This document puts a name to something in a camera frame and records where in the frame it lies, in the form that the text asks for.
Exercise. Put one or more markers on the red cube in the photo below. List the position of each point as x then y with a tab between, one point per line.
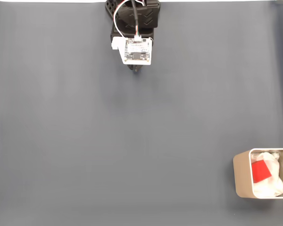
260	171

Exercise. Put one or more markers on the beige plastic box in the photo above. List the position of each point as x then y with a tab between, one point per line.
241	174

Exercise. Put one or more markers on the blue-grey table mat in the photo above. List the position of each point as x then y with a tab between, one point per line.
155	141

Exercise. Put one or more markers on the white crumpled cloth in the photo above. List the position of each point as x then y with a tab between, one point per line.
273	188

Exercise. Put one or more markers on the white camera circuit board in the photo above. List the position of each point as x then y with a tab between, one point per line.
138	51

